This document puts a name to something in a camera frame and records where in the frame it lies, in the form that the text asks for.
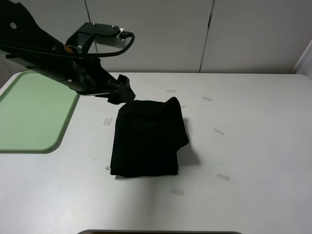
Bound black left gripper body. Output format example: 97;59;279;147
70;59;136;104

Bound black short sleeve t-shirt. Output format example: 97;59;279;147
110;97;189;178

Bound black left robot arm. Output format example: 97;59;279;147
0;0;136;105

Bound light green plastic tray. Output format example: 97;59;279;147
0;71;79;153

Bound clear tape piece left middle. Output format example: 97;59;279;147
103;118;112;126

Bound clear tape piece upper right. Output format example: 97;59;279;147
202;97;212;101

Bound clear tape piece right middle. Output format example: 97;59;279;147
214;128;224;135

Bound clear tape piece lower centre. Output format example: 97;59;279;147
170;188;184;195

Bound clear tape piece lower right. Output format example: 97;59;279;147
217;173;231;181

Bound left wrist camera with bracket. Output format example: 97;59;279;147
66;22;128;53

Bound black left camera cable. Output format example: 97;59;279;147
0;32;136;59

